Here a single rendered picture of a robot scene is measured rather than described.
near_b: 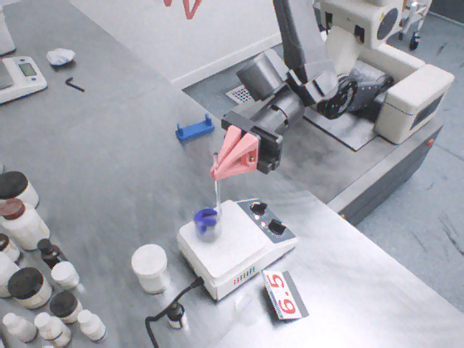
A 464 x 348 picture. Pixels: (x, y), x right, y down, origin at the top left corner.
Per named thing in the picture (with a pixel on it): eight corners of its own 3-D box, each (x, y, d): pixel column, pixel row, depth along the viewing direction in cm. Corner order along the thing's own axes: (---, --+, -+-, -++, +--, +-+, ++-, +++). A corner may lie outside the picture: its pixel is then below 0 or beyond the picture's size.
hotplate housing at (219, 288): (257, 204, 80) (259, 181, 74) (298, 246, 73) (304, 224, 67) (169, 258, 71) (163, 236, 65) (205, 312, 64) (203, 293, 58)
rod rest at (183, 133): (209, 121, 98) (209, 111, 96) (215, 128, 96) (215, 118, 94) (175, 133, 95) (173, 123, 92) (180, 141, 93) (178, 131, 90)
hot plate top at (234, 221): (230, 200, 71) (230, 197, 70) (270, 244, 64) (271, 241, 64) (176, 232, 66) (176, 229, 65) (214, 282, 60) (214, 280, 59)
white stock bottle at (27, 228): (35, 255, 72) (9, 224, 63) (12, 244, 73) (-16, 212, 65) (56, 232, 75) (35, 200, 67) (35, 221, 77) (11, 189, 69)
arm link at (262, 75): (341, 83, 59) (312, 94, 67) (302, 21, 57) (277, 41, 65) (290, 126, 56) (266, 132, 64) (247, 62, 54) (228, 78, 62)
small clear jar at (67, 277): (70, 268, 70) (61, 257, 66) (84, 277, 69) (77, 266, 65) (55, 285, 67) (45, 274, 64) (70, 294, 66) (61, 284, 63)
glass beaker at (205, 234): (189, 229, 66) (185, 201, 60) (216, 218, 67) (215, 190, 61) (201, 255, 62) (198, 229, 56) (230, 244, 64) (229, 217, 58)
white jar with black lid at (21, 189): (36, 214, 78) (21, 193, 73) (2, 218, 77) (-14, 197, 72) (41, 189, 83) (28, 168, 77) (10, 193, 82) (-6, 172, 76)
